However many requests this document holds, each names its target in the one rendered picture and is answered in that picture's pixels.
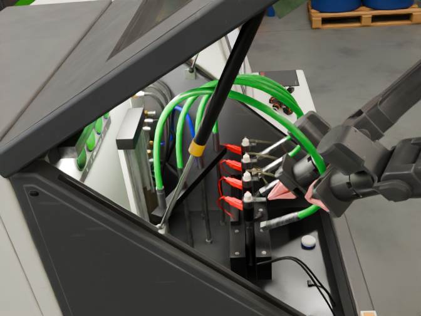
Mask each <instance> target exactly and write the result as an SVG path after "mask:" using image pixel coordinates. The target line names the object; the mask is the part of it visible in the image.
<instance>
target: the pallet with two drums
mask: <svg viewBox="0 0 421 316"><path fill-rule="evenodd" d="M414 1H415V0H309V1H308V2H307V11H308V13H309V20H310V21H311V27H312V29H328V28H354V27H367V26H393V25H407V24H421V9H420V8H418V6H417V5H416V4H414ZM372 10H381V11H372ZM349 11H355V12H349ZM387 16H410V18H409V20H401V21H376V22H371V21H372V18H374V17H387ZM350 18H360V23H337V24H321V20H325V19H350Z"/></svg>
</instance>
